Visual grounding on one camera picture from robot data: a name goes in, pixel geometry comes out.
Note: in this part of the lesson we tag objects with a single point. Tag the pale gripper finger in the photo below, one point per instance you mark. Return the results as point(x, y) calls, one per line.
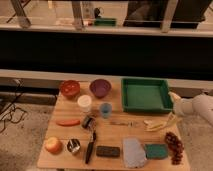
point(174, 97)
point(172, 119)

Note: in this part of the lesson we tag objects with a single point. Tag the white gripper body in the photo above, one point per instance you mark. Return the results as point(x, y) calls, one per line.
point(178, 107)

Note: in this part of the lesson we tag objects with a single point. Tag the yellow banana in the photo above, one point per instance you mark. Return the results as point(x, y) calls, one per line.
point(155, 125)

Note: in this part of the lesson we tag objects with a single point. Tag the blue cup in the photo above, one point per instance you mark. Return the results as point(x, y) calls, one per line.
point(105, 110)

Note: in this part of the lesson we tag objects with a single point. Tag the metal cup lying down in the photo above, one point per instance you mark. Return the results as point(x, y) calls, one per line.
point(88, 122)

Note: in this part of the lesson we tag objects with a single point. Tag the white cup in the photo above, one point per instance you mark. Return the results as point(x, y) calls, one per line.
point(85, 103)

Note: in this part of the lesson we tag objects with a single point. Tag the upright metal cup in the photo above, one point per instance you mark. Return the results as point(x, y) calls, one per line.
point(73, 146)

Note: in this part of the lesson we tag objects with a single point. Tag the dark red grapes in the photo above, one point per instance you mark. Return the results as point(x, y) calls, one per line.
point(176, 146)

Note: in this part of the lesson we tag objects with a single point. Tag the green plastic tray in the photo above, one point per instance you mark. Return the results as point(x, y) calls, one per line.
point(145, 95)

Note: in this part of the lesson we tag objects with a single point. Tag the green sponge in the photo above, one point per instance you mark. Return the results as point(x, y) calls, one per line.
point(156, 151)

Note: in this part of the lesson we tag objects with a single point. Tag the metal fork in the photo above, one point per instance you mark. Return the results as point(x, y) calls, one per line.
point(131, 124)

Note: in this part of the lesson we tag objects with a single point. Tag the grey blue cloth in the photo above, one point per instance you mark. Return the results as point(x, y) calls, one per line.
point(133, 153)

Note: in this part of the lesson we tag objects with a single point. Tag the purple bowl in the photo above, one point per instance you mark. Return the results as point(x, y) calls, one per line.
point(100, 87)

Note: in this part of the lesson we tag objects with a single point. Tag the dark sponge block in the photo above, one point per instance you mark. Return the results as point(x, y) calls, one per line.
point(107, 151)

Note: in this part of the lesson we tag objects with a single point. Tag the wooden table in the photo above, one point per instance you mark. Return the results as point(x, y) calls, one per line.
point(107, 134)

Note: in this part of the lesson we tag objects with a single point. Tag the small green background bin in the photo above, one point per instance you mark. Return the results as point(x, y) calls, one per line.
point(105, 22)

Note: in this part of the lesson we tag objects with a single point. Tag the red bowl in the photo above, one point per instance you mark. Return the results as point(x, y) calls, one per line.
point(69, 88)

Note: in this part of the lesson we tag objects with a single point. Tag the red yellow apple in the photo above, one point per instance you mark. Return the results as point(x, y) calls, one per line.
point(53, 145)

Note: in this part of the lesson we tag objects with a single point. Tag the black handled tool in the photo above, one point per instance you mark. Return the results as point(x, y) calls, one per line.
point(90, 147)

